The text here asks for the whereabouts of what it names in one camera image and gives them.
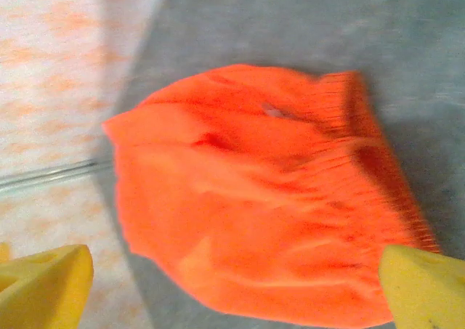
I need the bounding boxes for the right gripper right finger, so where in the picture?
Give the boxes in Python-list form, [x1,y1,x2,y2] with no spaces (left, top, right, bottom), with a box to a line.
[377,244,465,329]

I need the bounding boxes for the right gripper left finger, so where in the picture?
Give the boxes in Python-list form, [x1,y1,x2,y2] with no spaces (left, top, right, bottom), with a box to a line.
[0,243,95,329]

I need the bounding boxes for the red-orange mesh shorts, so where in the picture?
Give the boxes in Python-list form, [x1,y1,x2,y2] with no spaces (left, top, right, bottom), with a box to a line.
[101,62,442,327]

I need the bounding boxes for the aluminium frame post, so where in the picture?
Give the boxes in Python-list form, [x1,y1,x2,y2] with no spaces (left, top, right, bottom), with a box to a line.
[0,159,112,195]

